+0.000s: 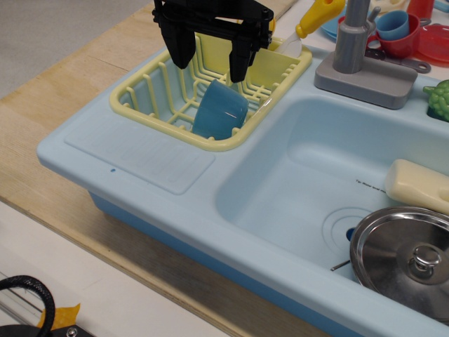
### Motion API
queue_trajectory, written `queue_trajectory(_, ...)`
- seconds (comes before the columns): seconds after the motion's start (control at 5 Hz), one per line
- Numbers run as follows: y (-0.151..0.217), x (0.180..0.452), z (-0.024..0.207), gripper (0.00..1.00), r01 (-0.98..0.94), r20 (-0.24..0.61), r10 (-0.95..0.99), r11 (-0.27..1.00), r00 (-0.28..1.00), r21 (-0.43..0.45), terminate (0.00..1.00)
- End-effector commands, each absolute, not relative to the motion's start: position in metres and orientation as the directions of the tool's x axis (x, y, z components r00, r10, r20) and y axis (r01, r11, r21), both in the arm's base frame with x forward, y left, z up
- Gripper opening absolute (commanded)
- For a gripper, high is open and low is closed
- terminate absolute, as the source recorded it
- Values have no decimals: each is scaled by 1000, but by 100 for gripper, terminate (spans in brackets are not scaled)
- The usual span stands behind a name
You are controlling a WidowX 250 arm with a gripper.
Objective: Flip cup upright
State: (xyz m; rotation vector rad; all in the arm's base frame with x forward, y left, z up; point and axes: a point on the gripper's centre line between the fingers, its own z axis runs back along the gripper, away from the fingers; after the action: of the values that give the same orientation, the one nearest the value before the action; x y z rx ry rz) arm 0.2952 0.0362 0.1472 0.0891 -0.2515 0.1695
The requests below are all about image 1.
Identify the red plastic bottle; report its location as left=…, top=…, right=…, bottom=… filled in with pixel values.
left=406, top=0, right=434, bottom=19

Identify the light blue small cup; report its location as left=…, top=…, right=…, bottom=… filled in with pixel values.
left=376, top=11, right=410, bottom=41

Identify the grey toy utensil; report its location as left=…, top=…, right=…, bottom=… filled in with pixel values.
left=364, top=48, right=431, bottom=74

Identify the light blue toy sink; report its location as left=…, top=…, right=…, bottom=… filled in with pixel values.
left=37, top=49, right=448, bottom=336

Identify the blue plastic cup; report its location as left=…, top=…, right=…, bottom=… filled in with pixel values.
left=192, top=80, right=248, bottom=140

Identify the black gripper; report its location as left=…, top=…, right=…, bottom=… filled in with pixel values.
left=153, top=1, right=274, bottom=83

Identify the steel pot lid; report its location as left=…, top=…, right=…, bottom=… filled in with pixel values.
left=349, top=206, right=448, bottom=324

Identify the blue plastic plate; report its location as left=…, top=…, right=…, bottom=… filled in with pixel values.
left=321, top=17, right=339, bottom=40

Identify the black device base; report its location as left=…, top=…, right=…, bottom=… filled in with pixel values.
left=1, top=324, right=93, bottom=337

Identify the red plastic plate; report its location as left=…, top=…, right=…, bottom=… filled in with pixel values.
left=417, top=25, right=449, bottom=63

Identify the yellow handled white spatula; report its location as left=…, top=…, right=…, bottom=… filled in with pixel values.
left=274, top=0, right=345, bottom=58

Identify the red toy pot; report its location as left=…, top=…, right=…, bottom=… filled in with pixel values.
left=366, top=14, right=421, bottom=59

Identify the yellow dish rack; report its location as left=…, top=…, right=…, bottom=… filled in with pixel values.
left=109, top=34, right=312, bottom=152

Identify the grey toy faucet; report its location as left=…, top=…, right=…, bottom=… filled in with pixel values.
left=314, top=1, right=417, bottom=110

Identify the cream plastic bottle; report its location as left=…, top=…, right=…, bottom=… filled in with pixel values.
left=384, top=159, right=448, bottom=215

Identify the black braided cable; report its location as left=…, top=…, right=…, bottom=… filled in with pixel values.
left=0, top=275, right=56, bottom=337

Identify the yellow tape piece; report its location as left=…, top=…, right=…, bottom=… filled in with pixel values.
left=51, top=303, right=81, bottom=331

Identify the green toy vegetable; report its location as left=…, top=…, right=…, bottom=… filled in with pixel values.
left=422, top=79, right=449, bottom=121

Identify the yellow round scrub brush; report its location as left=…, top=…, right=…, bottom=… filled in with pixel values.
left=269, top=18, right=276, bottom=34

